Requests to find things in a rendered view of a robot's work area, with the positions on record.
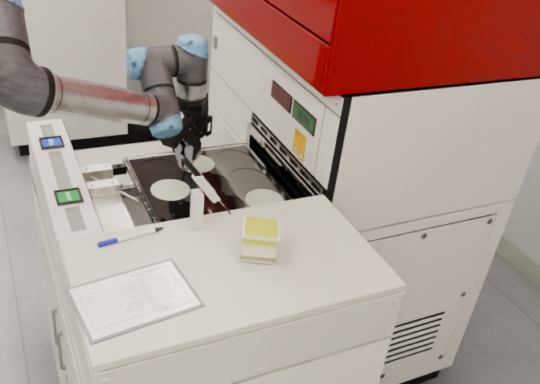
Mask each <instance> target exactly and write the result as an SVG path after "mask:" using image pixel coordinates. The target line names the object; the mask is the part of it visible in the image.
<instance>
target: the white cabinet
mask: <svg viewBox="0 0 540 384"><path fill-rule="evenodd" d="M30 168H31V164H30ZM31 180H32V187H33V195H34V202H35V215H36V222H37V229H38V236H39V249H40V255H41V262H42V269H43V282H44V289H45V296H46V302H47V315H48V322H49V329H50V335H51V343H52V347H53V351H54V355H55V363H56V366H57V370H58V375H59V382H60V384H85V382H84V376H83V373H82V369H81V366H80V360H79V356H78V353H77V349H76V343H75V340H74V337H73V333H72V327H71V324H70V321H69V317H68V311H67V308H66V304H65V300H64V297H63V294H62V291H61V287H60V284H59V278H58V275H57V271H56V267H55V261H54V258H53V255H52V251H51V245H50V242H49V238H48V235H47V228H46V225H45V222H44V218H43V212H42V209H41V206H40V202H39V196H38V192H37V189H36V185H35V180H34V176H33V173H32V169H31ZM391 338H392V337H391V336H389V337H384V338H381V339H378V340H375V341H370V342H367V343H365V344H361V345H357V346H354V347H351V348H348V349H344V350H341V351H337V352H335V353H330V354H327V355H325V356H321V357H317V358H314V359H311V360H308V361H305V362H301V363H297V364H295V365H292V366H287V367H285V368H281V369H278V370H273V371H271V372H268V373H265V374H261V375H257V376H255V377H252V378H247V379H244V380H241V381H238V382H233V383H231V384H378V382H379V379H380V376H381V373H382V370H383V366H384V362H385V360H386V356H387V352H388V349H389V346H390V343H391Z"/></svg>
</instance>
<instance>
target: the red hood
mask: <svg viewBox="0 0 540 384"><path fill-rule="evenodd" d="M209 1H210V2H212V3H213V4H214V5H215V6H217V7H218V8H219V9H220V10H221V11H222V12H223V13H224V14H226V15H227V16H228V17H229V18H231V19H232V20H233V21H234V22H236V23H237V24H238V25H239V26H240V27H242V28H243V29H244V30H245V31H246V32H247V33H248V34H250V35H251V36H252V37H253V38H254V39H256V40H257V41H258V42H259V43H261V44H262V45H263V46H264V47H266V48H267V49H268V50H269V51H270V52H271V53H273V54H274V55H275V56H276V57H277V58H278V59H280V60H281V61H282V62H283V63H285V64H286V65H287V66H288V67H290V68H291V69H292V70H293V71H294V72H295V73H297V74H298V75H299V76H300V77H301V78H302V79H303V80H305V81H306V82H307V83H308V84H310V85H311V86H312V87H313V88H315V89H316V90H317V91H318V92H320V93H321V94H322V95H323V96H340V95H347V94H356V93H364V92H381V91H390V90H399V89H407V88H423V87H432V86H440V85H449V84H466V83H475V82H483V81H492V80H508V79H517V78H526V77H535V76H540V0H209Z"/></svg>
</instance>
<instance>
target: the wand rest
mask: <svg viewBox="0 0 540 384"><path fill-rule="evenodd" d="M197 171H198V169H197ZM199 173H200V172H199ZM201 175H202V174H201ZM191 177H192V178H193V179H194V181H195V182H196V183H197V184H198V186H199V187H200V188H201V189H202V190H201V189H200V188H198V189H192V190H191V193H190V224H191V225H192V227H193V228H194V229H197V228H202V227H203V207H204V194H203V192H204V193H205V194H206V196H207V197H208V198H209V199H210V200H211V201H212V202H213V203H216V202H219V201H220V200H221V198H220V197H219V196H218V195H217V194H216V193H215V190H214V189H213V187H212V186H211V185H209V184H210V183H209V182H208V183H209V184H208V183H207V181H206V180H205V179H204V177H203V175H202V176H197V177H195V176H194V175H193V174H192V176H191ZM211 187H212V188H211ZM202 191H203V192H202Z"/></svg>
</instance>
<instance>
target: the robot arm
mask: <svg viewBox="0 0 540 384"><path fill-rule="evenodd" d="M24 13H25V10H24V8H23V5H22V1H21V0H0V106H2V107H3V108H6V109H8V110H10V111H12V112H16V113H18V114H22V115H25V116H35V117H44V116H46V115H47V114H48V113H53V114H59V115H65V116H77V117H84V118H90V119H97V120H103V121H115V122H121V123H128V124H135V125H145V126H149V127H150V128H149V130H150V131H151V133H152V136H153V137H156V138H159V139H160V141H161V143H162V144H163V145H165V146H168V147H170V148H172V150H173V152H174V154H175V157H176V159H177V160H178V163H179V165H180V166H181V167H182V170H183V171H188V170H189V169H188V168H187V167H186V165H185V164H184V163H183V162H182V160H181V158H180V155H183V156H184V157H187V158H188V160H189V161H190V162H191V163H192V165H193V164H194V162H195V160H196V159H197V158H198V157H199V156H200V155H201V154H202V149H201V145H202V143H201V141H200V139H201V138H202V137H204V136H205V132H206V137H208V136H209V135H211V130H212V116H210V115H207V104H208V93H207V65H208V58H209V47H208V41H207V39H206V38H205V37H203V36H201V35H196V34H184V35H180V36H178V41H177V45H172V46H156V47H147V46H144V47H135V48H130V49H129V50H128V52H127V55H126V67H127V72H128V74H129V78H130V79H131V80H140V83H141V90H142V91H138V90H134V89H130V88H122V87H117V86H113V85H108V84H101V83H97V82H92V81H87V80H80V79H76V78H71V77H66V76H59V75H54V73H53V72H52V70H51V69H49V68H47V67H41V66H38V65H37V64H36V63H35V62H34V61H33V59H32V57H31V48H30V44H29V39H28V34H27V25H26V21H25V16H24ZM172 77H177V90H176V93H175V89H174V82H173V79H172ZM176 94H177V96H176ZM178 104H180V105H182V106H181V107H180V108H179V107H178ZM207 117H208V118H207ZM209 123H211V128H210V131H208V132H207V130H208V124H209Z"/></svg>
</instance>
